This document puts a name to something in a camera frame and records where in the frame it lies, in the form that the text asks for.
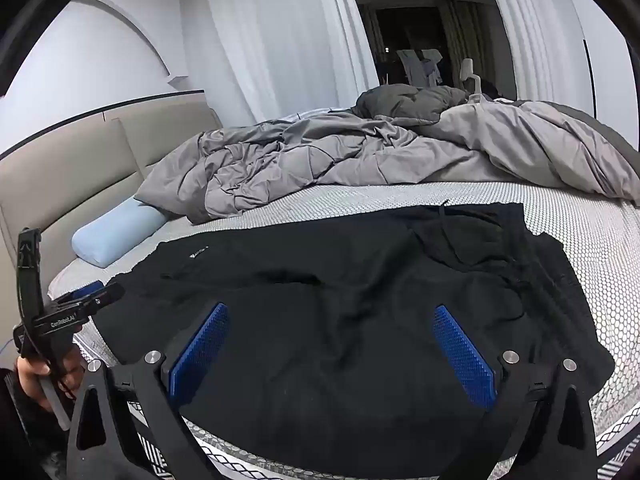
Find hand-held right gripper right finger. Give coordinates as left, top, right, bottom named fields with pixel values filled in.
left=432, top=304, right=601, bottom=480

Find dark striped curtain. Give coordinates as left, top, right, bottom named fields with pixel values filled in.
left=440, top=0, right=501, bottom=92

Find person's left hand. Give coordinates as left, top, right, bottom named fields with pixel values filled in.
left=15, top=349, right=87, bottom=413

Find person's left forearm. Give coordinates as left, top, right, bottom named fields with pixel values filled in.
left=0, top=369, right=51, bottom=480

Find light blue pillow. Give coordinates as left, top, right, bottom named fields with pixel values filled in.
left=71, top=197, right=171, bottom=268

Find black pants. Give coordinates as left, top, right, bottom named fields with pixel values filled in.
left=92, top=201, right=616, bottom=466

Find grey duvet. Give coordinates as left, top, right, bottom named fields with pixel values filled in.
left=135, top=85, right=640, bottom=226

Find white wardrobe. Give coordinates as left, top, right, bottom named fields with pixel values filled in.
left=560, top=0, right=632, bottom=126

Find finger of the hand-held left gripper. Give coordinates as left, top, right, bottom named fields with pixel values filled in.
left=50, top=282, right=126, bottom=319
left=17, top=227, right=46, bottom=327

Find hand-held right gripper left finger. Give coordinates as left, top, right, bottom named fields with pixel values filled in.
left=65, top=302, right=231, bottom=480

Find clothes on drying rack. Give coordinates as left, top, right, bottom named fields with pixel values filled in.
left=397, top=49, right=443, bottom=88

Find white sheer curtain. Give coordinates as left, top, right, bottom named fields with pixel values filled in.
left=200, top=0, right=381, bottom=123
left=477, top=0, right=588, bottom=103

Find office chair with white headrest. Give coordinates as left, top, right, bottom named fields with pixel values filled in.
left=459, top=58, right=497, bottom=103

